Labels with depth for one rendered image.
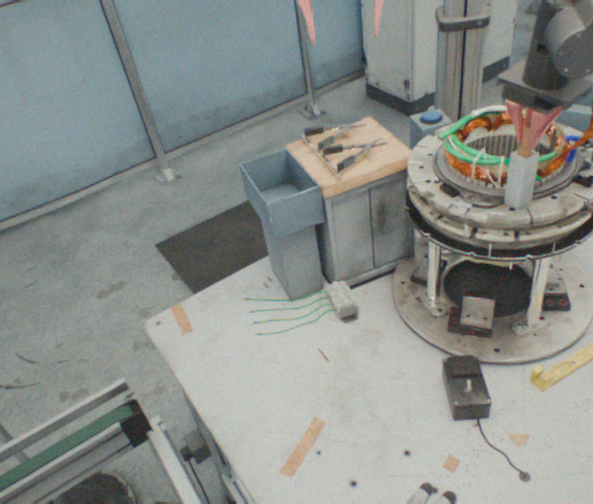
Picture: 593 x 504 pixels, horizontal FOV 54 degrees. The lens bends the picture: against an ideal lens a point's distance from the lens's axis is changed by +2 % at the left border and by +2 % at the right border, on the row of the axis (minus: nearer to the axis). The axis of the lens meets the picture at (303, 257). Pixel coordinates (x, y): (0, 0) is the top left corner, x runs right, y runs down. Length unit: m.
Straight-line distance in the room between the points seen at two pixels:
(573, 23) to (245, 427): 0.79
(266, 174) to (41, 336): 1.64
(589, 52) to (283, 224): 0.59
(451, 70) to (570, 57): 0.75
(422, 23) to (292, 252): 2.31
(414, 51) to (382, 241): 2.20
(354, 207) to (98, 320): 1.65
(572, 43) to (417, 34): 2.60
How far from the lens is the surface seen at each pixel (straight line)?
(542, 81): 0.83
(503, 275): 1.29
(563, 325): 1.19
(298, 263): 1.19
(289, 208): 1.07
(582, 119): 1.29
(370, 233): 1.19
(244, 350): 1.18
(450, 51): 1.44
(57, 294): 2.80
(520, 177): 0.92
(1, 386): 2.54
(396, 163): 1.12
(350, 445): 1.02
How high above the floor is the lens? 1.66
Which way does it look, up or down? 41 degrees down
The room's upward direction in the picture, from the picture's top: 10 degrees counter-clockwise
